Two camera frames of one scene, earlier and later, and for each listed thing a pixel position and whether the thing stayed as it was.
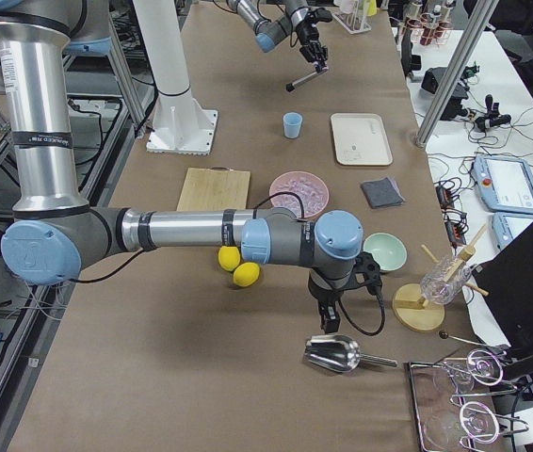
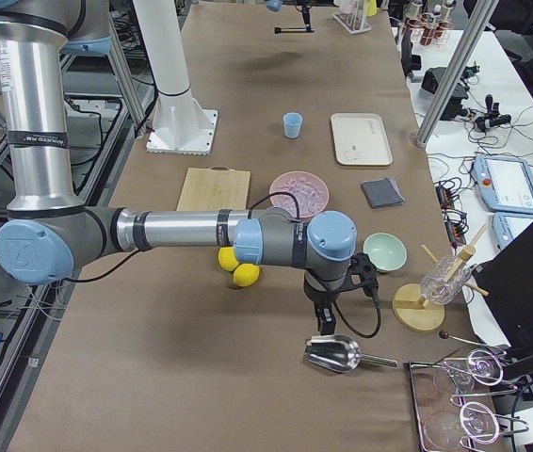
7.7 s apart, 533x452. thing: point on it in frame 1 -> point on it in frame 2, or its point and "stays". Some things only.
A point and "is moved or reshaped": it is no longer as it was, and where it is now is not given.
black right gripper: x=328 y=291 stays
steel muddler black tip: x=318 y=72 is moved or reshaped
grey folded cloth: x=382 y=192 stays
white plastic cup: x=347 y=6 stays
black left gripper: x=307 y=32 -> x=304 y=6
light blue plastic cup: x=292 y=121 stays
